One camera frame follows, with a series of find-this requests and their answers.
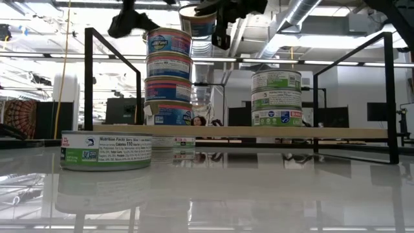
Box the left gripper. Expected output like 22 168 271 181
108 0 161 39

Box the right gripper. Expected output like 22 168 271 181
193 0 268 51

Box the green label silver tuna can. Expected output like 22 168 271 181
251 68 303 93
251 107 304 128
151 136 175 151
173 136 197 150
251 89 303 111
60 130 153 172

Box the long ceiling light bar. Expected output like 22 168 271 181
0 51 414 69

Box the black background monitor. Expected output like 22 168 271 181
228 106 253 127
318 106 349 129
105 96 145 126
367 102 389 122

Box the person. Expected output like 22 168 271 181
190 115 208 127

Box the black cabinet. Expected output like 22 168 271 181
34 102 74 140

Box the red patterned tapestry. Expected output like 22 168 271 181
3 98 38 140

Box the black tripod stand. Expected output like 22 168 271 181
397 103 414 146

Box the silver ventilation duct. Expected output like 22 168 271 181
190 35 217 104
258 0 324 59

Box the yellow hanging cable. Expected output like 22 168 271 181
51 0 72 140

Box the wooden shelf black metal frame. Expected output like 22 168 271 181
83 27 400 165

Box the black aluminium table frame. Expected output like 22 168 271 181
0 138 414 155

